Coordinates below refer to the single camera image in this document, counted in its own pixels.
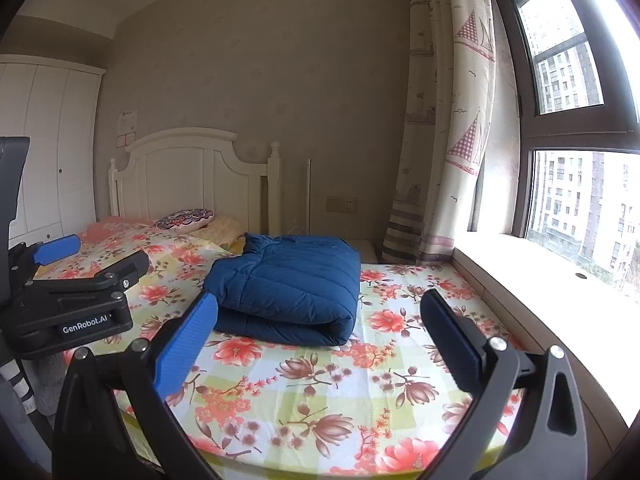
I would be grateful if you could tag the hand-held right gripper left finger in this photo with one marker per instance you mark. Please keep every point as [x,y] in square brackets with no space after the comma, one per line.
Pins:
[187,340]

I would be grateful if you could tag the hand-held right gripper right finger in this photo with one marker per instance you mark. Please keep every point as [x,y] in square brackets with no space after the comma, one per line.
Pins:
[452,340]

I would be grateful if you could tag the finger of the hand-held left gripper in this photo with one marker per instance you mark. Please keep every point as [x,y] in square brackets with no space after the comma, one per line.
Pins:
[57,249]
[110,267]

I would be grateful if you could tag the blue puffer jacket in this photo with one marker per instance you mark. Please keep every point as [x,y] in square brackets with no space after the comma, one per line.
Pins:
[290,285]

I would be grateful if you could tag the pink pillow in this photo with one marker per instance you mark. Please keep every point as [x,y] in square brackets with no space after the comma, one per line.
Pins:
[112,227]

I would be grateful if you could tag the round patterned cushion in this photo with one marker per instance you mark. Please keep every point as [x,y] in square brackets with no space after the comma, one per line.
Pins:
[185,221]

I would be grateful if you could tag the white wardrobe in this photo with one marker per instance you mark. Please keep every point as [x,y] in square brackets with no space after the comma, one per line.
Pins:
[50,150]

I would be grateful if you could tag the window ledge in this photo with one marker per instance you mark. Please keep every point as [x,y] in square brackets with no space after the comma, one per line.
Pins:
[550,300]

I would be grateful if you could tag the beige pillow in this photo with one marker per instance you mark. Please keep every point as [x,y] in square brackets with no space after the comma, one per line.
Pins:
[222,230]

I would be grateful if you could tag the white bed headboard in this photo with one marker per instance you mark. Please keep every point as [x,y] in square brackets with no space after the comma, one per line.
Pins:
[190,180]

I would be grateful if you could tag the white nightstand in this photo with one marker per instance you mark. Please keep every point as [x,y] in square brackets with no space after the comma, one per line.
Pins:
[365,250]

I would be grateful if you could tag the floral quilt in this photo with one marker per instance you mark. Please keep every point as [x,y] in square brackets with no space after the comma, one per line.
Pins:
[320,390]

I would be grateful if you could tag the sailboat print curtain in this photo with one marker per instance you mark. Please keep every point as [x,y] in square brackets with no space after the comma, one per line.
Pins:
[440,110]

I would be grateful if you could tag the dark framed window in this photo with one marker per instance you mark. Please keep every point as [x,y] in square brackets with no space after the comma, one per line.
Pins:
[575,125]

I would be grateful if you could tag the paper wall notice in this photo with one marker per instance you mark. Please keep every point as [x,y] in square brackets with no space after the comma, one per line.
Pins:
[127,127]

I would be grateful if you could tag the wall socket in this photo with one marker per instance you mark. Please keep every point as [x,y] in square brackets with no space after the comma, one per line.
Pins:
[341,204]

